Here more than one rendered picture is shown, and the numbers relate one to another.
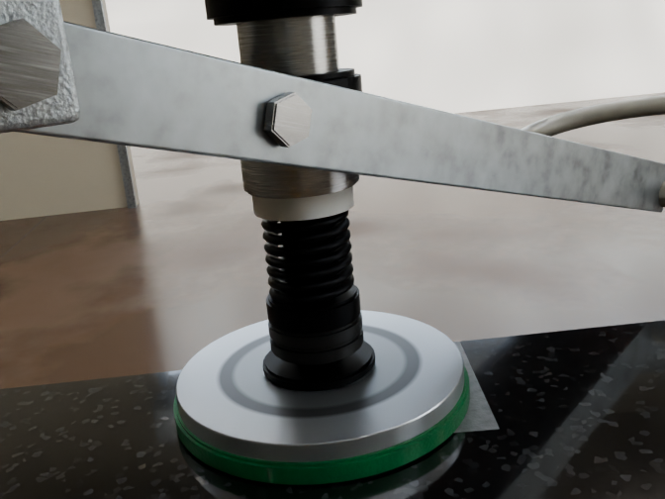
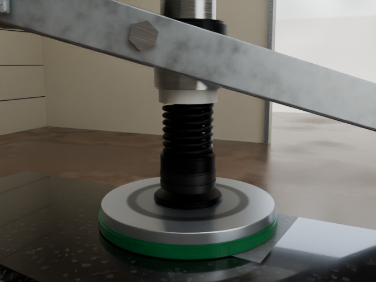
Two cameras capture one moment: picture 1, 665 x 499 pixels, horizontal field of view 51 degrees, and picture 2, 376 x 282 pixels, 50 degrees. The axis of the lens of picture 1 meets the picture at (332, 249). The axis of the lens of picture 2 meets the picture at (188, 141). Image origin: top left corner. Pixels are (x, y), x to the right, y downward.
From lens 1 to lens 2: 24 cm
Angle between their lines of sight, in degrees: 30
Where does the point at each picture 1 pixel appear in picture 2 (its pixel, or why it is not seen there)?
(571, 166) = not seen: outside the picture
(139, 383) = not seen: hidden behind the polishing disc
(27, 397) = (71, 183)
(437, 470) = (197, 268)
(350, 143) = (191, 57)
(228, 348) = (158, 181)
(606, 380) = (369, 263)
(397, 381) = (214, 215)
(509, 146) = (335, 84)
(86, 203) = (242, 136)
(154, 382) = not seen: hidden behind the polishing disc
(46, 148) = (228, 104)
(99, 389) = (100, 188)
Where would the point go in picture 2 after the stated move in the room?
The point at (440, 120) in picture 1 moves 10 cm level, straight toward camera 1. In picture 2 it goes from (269, 56) to (214, 54)
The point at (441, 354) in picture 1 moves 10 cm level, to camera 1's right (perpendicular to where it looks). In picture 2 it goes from (257, 211) to (351, 229)
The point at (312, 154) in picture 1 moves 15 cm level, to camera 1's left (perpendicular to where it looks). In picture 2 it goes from (161, 60) to (56, 60)
